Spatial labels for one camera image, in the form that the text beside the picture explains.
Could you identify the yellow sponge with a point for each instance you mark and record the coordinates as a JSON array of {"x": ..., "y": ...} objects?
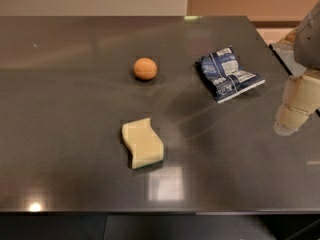
[{"x": 144, "y": 144}]

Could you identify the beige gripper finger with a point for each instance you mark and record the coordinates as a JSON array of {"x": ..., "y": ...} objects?
[{"x": 289, "y": 121}]

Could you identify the blue chip bag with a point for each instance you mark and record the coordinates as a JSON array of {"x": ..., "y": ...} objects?
[{"x": 222, "y": 71}]

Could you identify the orange ball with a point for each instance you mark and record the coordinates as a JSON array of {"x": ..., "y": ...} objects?
[{"x": 145, "y": 69}]

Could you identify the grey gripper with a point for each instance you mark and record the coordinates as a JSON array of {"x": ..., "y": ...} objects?
[{"x": 309, "y": 42}]

